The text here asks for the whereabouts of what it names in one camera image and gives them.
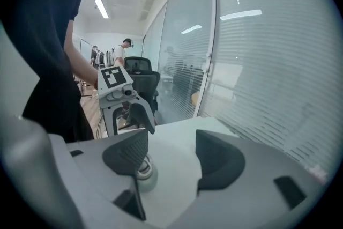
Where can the person's left forearm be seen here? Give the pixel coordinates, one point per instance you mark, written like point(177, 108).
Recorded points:
point(79, 61)

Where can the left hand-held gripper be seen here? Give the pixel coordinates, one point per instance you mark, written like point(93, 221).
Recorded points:
point(113, 79)

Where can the black office chair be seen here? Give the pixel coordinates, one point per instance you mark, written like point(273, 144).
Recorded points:
point(144, 80)

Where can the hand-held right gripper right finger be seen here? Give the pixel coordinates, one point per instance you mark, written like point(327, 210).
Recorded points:
point(219, 161)

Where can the long ceiling light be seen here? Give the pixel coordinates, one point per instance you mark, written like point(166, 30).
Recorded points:
point(101, 8)

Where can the pale green travel cup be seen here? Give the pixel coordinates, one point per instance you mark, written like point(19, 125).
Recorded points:
point(148, 178)

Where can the person's black clothed torso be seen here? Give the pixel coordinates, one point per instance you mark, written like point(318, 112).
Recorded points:
point(40, 48)

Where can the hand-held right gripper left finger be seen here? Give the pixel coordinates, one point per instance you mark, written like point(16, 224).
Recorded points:
point(126, 153)

